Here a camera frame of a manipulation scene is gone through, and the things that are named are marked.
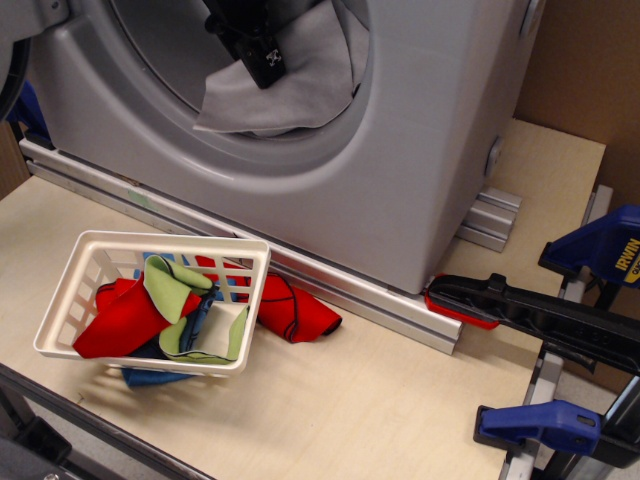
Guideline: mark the black red clamp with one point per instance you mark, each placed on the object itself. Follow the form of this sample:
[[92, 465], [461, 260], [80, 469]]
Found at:
[[571, 330]]

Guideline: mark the grey toy laundry machine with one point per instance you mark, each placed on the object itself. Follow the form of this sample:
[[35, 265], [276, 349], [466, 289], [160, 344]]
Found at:
[[379, 191]]

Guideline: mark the short aluminium rail block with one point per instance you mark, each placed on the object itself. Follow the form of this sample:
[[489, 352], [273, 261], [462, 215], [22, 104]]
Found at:
[[491, 218]]

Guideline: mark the grey cloth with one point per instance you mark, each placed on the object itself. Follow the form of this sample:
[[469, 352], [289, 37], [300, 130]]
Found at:
[[325, 47]]

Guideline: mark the blue clamp handle lower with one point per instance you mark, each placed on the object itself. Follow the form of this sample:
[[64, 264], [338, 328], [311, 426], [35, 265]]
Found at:
[[562, 426]]

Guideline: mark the white plastic basket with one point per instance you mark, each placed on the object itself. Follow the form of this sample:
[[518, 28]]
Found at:
[[238, 268]]

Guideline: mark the long aluminium rail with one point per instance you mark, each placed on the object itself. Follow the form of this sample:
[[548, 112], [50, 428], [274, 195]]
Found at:
[[400, 312]]

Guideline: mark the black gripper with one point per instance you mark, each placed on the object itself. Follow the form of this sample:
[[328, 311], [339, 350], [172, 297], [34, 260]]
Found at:
[[249, 29]]

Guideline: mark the blue Irwin clamp upper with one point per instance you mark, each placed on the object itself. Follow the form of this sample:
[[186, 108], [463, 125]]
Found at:
[[608, 246]]

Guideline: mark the black table frame bar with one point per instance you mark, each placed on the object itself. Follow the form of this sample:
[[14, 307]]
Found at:
[[45, 436]]

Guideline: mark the green cloth in basket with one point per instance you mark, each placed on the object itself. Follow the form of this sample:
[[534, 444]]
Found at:
[[167, 282]]

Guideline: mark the red cloth in basket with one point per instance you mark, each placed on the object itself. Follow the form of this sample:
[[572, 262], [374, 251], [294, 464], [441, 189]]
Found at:
[[127, 318]]

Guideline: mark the red cloth on table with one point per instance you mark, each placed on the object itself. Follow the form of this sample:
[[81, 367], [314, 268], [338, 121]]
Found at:
[[289, 312]]

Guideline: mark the blue cloth under basket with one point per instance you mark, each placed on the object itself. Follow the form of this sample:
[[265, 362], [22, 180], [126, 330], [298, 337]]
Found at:
[[143, 378]]

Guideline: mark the cardboard box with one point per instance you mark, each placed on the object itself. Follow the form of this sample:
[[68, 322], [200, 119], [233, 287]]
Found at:
[[583, 79]]

